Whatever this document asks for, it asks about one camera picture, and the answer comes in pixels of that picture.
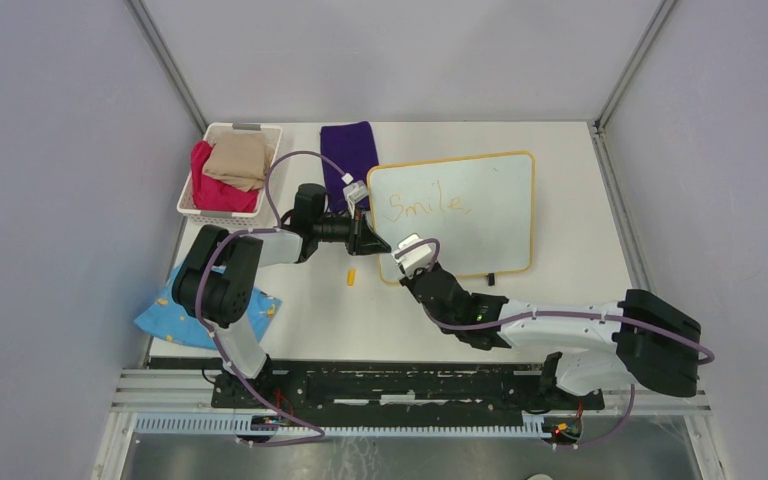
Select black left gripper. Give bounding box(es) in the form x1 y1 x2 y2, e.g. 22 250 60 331
314 206 391 258

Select yellow framed whiteboard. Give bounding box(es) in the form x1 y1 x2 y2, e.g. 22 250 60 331
366 150 536 277

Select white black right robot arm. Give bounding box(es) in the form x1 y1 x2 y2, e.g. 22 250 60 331
400 265 715 408

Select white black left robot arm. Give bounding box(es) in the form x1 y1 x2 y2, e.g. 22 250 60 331
171 183 391 408

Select purple folded cloth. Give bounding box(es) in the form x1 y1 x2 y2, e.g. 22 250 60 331
320 121 379 213

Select beige cloth in basket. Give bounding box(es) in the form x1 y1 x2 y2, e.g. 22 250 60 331
202 132 275 191

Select red cloth in basket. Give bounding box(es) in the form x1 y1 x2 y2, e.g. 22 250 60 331
190 141 259 213

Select blue patterned cloth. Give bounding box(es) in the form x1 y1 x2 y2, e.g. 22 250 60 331
134 277 282 350

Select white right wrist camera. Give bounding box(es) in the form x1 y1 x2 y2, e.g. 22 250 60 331
392 234 441 280

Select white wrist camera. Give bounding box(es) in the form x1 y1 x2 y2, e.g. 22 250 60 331
392 234 441 280
343 180 368 215

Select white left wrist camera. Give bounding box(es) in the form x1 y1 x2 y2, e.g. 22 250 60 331
343 180 368 215

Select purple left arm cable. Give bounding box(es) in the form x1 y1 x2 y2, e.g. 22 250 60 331
193 151 327 448

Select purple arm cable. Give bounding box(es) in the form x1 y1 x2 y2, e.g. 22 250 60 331
193 151 327 448
393 238 717 450

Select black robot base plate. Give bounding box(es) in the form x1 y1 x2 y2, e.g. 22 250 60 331
210 359 605 429

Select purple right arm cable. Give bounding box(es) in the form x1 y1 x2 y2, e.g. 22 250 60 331
393 238 717 450

